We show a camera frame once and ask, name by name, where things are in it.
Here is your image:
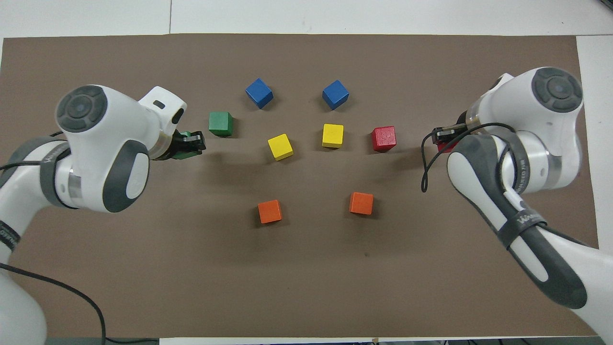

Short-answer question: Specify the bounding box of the brown paper table mat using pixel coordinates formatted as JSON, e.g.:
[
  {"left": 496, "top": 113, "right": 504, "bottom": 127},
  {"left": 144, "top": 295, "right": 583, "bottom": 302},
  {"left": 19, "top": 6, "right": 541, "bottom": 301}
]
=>
[{"left": 0, "top": 34, "right": 599, "bottom": 339}]

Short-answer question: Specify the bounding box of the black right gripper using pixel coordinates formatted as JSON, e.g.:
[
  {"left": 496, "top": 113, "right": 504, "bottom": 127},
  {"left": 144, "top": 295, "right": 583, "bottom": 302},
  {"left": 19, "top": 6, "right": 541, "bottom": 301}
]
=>
[{"left": 432, "top": 111, "right": 475, "bottom": 145}]

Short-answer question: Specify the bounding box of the blue wooden cube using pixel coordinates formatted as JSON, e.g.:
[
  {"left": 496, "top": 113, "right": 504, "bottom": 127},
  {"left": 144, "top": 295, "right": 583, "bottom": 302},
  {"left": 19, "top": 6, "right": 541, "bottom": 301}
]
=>
[
  {"left": 322, "top": 79, "right": 350, "bottom": 111},
  {"left": 245, "top": 78, "right": 274, "bottom": 110}
]

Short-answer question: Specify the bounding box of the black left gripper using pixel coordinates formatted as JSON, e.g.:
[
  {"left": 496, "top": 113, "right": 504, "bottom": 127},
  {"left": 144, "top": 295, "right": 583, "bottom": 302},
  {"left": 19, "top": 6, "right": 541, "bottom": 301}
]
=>
[{"left": 165, "top": 128, "right": 207, "bottom": 161}]

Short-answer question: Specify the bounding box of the green wooden cube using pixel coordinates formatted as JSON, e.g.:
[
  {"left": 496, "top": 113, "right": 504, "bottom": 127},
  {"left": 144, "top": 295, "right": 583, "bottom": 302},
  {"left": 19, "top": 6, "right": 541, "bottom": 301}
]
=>
[
  {"left": 172, "top": 131, "right": 200, "bottom": 160},
  {"left": 208, "top": 111, "right": 234, "bottom": 138}
]

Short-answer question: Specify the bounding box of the yellow wooden cube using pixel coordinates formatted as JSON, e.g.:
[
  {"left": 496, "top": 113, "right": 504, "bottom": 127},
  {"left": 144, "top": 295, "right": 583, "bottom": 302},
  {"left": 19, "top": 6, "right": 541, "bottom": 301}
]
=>
[
  {"left": 321, "top": 123, "right": 345, "bottom": 149},
  {"left": 267, "top": 133, "right": 295, "bottom": 161}
]

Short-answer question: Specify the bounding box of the red wooden cube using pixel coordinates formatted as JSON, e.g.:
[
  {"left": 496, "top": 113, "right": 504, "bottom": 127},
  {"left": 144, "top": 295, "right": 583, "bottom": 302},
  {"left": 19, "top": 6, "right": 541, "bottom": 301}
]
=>
[
  {"left": 371, "top": 126, "right": 397, "bottom": 152},
  {"left": 437, "top": 134, "right": 460, "bottom": 154}
]

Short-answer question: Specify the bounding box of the orange wooden cube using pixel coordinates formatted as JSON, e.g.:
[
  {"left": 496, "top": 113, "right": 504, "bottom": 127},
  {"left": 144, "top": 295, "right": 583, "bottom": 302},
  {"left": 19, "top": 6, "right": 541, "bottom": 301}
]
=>
[
  {"left": 349, "top": 192, "right": 375, "bottom": 216},
  {"left": 258, "top": 199, "right": 283, "bottom": 225}
]

